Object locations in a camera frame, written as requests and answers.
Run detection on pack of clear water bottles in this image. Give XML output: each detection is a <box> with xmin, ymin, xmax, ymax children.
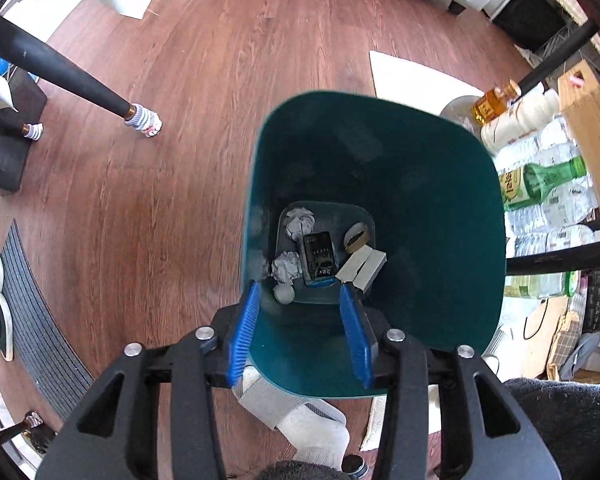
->
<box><xmin>495</xmin><ymin>115</ymin><xmax>600</xmax><ymax>261</ymax></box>

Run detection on crumpled paper ball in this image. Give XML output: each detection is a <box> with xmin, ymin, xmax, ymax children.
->
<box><xmin>271</xmin><ymin>251</ymin><xmax>303</xmax><ymax>285</ymax></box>
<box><xmin>284</xmin><ymin>206</ymin><xmax>316</xmax><ymax>241</ymax></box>

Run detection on brown cardboard box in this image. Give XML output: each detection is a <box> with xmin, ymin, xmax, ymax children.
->
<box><xmin>557</xmin><ymin>60</ymin><xmax>600</xmax><ymax>241</ymax></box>

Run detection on checkered cloth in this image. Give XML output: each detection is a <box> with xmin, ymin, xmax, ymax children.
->
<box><xmin>547</xmin><ymin>310</ymin><xmax>587</xmax><ymax>381</ymax></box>

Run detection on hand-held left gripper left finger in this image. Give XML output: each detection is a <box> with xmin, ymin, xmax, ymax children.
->
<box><xmin>35</xmin><ymin>280</ymin><xmax>262</xmax><ymax>480</ymax></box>

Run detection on white plastic jug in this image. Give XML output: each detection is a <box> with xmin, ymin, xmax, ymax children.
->
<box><xmin>480</xmin><ymin>87</ymin><xmax>563</xmax><ymax>157</ymax></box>

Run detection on small dark round lid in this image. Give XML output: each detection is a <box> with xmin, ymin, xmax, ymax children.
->
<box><xmin>341</xmin><ymin>454</ymin><xmax>369</xmax><ymax>479</ymax></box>

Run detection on white paper sheet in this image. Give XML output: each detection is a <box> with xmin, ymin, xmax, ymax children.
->
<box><xmin>370</xmin><ymin>50</ymin><xmax>486</xmax><ymax>117</ymax></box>

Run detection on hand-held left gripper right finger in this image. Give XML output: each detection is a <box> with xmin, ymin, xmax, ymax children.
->
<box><xmin>339</xmin><ymin>284</ymin><xmax>563</xmax><ymax>480</ymax></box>

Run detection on person's dark fleece trousers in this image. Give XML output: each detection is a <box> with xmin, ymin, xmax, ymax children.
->
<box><xmin>257</xmin><ymin>377</ymin><xmax>600</xmax><ymax>480</ymax></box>

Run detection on amber liquid bottle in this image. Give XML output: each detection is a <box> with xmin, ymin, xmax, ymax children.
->
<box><xmin>472</xmin><ymin>80</ymin><xmax>523</xmax><ymax>126</ymax></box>

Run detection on white cardboard carton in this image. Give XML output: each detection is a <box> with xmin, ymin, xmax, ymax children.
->
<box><xmin>336</xmin><ymin>249</ymin><xmax>387</xmax><ymax>294</ymax></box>

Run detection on black printed small box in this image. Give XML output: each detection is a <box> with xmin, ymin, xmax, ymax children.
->
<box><xmin>302</xmin><ymin>231</ymin><xmax>337</xmax><ymax>286</ymax></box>

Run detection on beige round tape roll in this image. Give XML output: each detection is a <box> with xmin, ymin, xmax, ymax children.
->
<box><xmin>344</xmin><ymin>222</ymin><xmax>371</xmax><ymax>254</ymax></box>

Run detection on black table leg with sock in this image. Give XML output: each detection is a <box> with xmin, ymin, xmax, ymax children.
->
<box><xmin>0</xmin><ymin>17</ymin><xmax>133</xmax><ymax>136</ymax></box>

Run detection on person's white sock foot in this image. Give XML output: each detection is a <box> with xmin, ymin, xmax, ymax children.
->
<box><xmin>235</xmin><ymin>365</ymin><xmax>351</xmax><ymax>472</ymax></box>

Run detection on green glass bottle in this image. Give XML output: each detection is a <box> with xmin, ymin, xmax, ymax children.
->
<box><xmin>522</xmin><ymin>155</ymin><xmax>588</xmax><ymax>207</ymax></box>

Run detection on black metal table leg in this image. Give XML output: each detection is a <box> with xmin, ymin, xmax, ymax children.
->
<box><xmin>505</xmin><ymin>239</ymin><xmax>600</xmax><ymax>277</ymax></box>
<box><xmin>517</xmin><ymin>20</ymin><xmax>600</xmax><ymax>92</ymax></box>

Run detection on dark green trash bin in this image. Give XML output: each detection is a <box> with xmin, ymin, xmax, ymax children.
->
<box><xmin>239</xmin><ymin>90</ymin><xmax>508</xmax><ymax>401</ymax></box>

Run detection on green label drink bottle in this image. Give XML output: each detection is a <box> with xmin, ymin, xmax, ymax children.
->
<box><xmin>497</xmin><ymin>167</ymin><xmax>531</xmax><ymax>212</ymax></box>

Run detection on black cable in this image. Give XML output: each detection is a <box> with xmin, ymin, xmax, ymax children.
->
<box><xmin>522</xmin><ymin>300</ymin><xmax>549</xmax><ymax>339</ymax></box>

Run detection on dark ribbed floor mat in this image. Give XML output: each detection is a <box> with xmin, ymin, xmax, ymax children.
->
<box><xmin>0</xmin><ymin>219</ymin><xmax>97</xmax><ymax>406</ymax></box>

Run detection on clear bottle with green cap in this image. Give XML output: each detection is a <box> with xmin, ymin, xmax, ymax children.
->
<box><xmin>505</xmin><ymin>270</ymin><xmax>579</xmax><ymax>301</ymax></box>

